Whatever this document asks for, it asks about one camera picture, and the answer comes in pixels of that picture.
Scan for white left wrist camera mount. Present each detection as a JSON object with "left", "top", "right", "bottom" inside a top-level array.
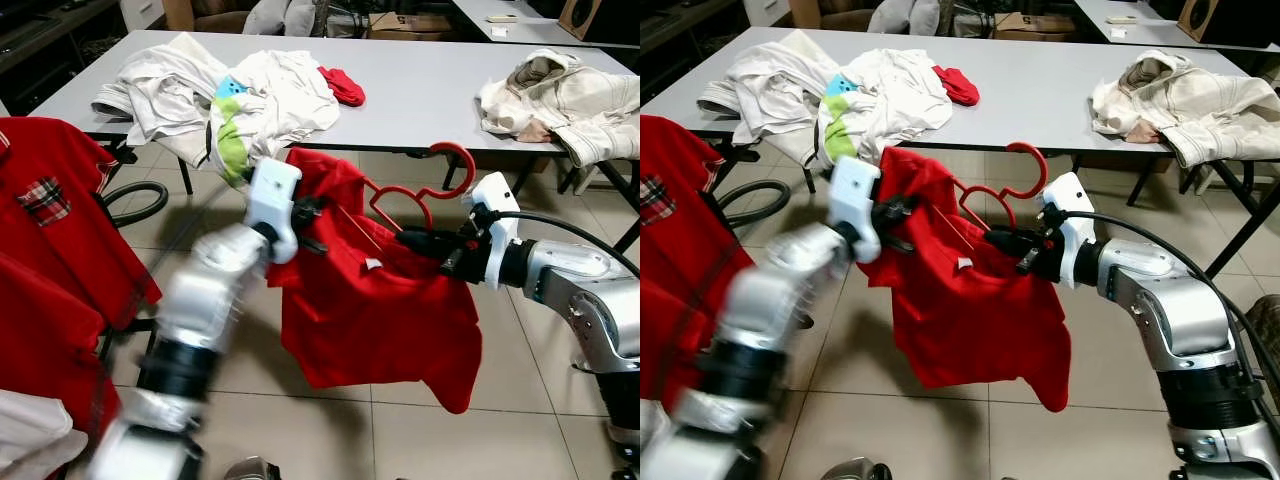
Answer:
[
  {"left": 243, "top": 157, "right": 304, "bottom": 267},
  {"left": 826, "top": 155, "right": 885, "bottom": 266}
]

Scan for white drawer unit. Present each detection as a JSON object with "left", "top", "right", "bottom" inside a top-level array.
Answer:
[
  {"left": 120, "top": 0, "right": 166, "bottom": 31},
  {"left": 742, "top": 0, "right": 791, "bottom": 28}
]

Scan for grey robot leg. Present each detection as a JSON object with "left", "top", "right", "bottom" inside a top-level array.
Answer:
[
  {"left": 222, "top": 456, "right": 283, "bottom": 480},
  {"left": 818, "top": 456, "right": 893, "bottom": 480}
]

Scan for grey cushion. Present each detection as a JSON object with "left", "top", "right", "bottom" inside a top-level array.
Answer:
[
  {"left": 243, "top": 0, "right": 293, "bottom": 37},
  {"left": 285, "top": 0, "right": 323, "bottom": 39},
  {"left": 908, "top": 0, "right": 946, "bottom": 38},
  {"left": 868, "top": 0, "right": 916, "bottom": 36}
]

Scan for red polo plaid trim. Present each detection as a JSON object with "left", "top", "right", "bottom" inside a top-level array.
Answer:
[
  {"left": 640, "top": 113, "right": 758, "bottom": 341},
  {"left": 0, "top": 115, "right": 163, "bottom": 336}
]

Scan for grey table black legs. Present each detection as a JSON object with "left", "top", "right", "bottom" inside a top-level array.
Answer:
[
  {"left": 450, "top": 0, "right": 641, "bottom": 49},
  {"left": 30, "top": 28, "right": 641, "bottom": 251},
  {"left": 1072, "top": 0, "right": 1280, "bottom": 49},
  {"left": 640, "top": 25, "right": 1280, "bottom": 279}
]

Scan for small red cloth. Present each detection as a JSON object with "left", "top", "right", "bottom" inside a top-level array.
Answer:
[
  {"left": 932, "top": 65, "right": 982, "bottom": 108},
  {"left": 317, "top": 66, "right": 367, "bottom": 109}
]

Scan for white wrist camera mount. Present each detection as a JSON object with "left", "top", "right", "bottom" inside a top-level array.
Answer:
[
  {"left": 1033, "top": 172, "right": 1097, "bottom": 288},
  {"left": 243, "top": 157, "right": 304, "bottom": 267},
  {"left": 826, "top": 155, "right": 885, "bottom": 266},
  {"left": 463, "top": 172, "right": 523, "bottom": 293}
]

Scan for red plastic hanger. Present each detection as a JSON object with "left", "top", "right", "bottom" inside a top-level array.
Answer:
[
  {"left": 362, "top": 141, "right": 478, "bottom": 233},
  {"left": 955, "top": 141, "right": 1049, "bottom": 231}
]

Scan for black floor hose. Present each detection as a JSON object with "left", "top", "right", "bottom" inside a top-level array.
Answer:
[
  {"left": 100, "top": 180, "right": 171, "bottom": 229},
  {"left": 712, "top": 178, "right": 793, "bottom": 229}
]

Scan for brown armchair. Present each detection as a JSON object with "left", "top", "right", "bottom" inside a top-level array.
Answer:
[
  {"left": 788, "top": 0, "right": 881, "bottom": 31},
  {"left": 160, "top": 0, "right": 261, "bottom": 33}
]

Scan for printed cardboard box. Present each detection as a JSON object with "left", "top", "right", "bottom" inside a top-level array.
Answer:
[
  {"left": 993, "top": 12, "right": 1079, "bottom": 41},
  {"left": 367, "top": 12, "right": 456, "bottom": 41}
]

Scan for white crumpled garment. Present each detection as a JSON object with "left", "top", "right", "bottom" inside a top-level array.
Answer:
[
  {"left": 697, "top": 30, "right": 843, "bottom": 168},
  {"left": 93, "top": 32, "right": 233, "bottom": 168}
]

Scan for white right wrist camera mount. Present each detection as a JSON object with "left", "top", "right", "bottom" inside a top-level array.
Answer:
[
  {"left": 1033, "top": 172, "right": 1097, "bottom": 288},
  {"left": 463, "top": 172, "right": 523, "bottom": 293}
]

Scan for wooden speaker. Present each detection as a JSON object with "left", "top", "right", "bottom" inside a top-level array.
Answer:
[
  {"left": 1177, "top": 0, "right": 1226, "bottom": 41},
  {"left": 557, "top": 0, "right": 606, "bottom": 41}
]

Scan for cream stitched jacket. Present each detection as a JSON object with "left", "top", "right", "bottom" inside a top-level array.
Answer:
[
  {"left": 475, "top": 50, "right": 641, "bottom": 169},
  {"left": 1088, "top": 50, "right": 1280, "bottom": 169}
]

